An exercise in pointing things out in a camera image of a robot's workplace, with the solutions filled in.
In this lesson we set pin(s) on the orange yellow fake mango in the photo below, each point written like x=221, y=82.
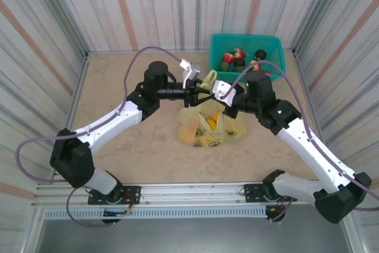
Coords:
x=217, y=115

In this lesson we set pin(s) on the yellow fake lemon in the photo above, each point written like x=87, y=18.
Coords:
x=210, y=123

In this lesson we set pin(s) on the yellow avocado print plastic bag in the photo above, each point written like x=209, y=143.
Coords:
x=183, y=122

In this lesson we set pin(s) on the round fake orange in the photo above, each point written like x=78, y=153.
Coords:
x=188, y=136

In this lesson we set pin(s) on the teal plastic mesh basket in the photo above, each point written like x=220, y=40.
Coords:
x=245, y=39

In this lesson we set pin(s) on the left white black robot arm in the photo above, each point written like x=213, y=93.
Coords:
x=103, y=122

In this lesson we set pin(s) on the small red fake fruit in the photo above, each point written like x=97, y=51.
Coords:
x=267, y=72

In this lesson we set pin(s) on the green fake avocado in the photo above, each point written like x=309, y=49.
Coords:
x=238, y=69
x=224, y=65

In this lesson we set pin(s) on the pink fake fruit green calyx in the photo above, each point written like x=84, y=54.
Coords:
x=239, y=53
x=254, y=64

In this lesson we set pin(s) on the dark brown fake avocado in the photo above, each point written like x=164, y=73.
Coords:
x=239, y=62

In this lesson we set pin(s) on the red fake apple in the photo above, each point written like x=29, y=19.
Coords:
x=228, y=57

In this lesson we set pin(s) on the dark fake mangosteen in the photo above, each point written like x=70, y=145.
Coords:
x=260, y=54

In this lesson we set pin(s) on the black base clamp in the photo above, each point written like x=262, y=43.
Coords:
x=276, y=216
x=111, y=221

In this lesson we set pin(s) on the grey metal sheet panel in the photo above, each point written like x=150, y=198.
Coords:
x=192, y=238

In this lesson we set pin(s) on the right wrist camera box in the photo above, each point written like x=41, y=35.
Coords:
x=223, y=91

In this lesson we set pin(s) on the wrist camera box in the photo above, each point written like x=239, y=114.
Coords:
x=191, y=70
x=223, y=91

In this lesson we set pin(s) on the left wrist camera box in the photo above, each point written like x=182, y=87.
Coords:
x=191, y=70

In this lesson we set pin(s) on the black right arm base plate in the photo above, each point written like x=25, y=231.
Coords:
x=251, y=193

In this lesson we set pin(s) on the aluminium mounting rail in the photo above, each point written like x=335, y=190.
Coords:
x=192, y=193

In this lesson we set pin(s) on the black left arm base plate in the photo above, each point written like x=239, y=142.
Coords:
x=133, y=195

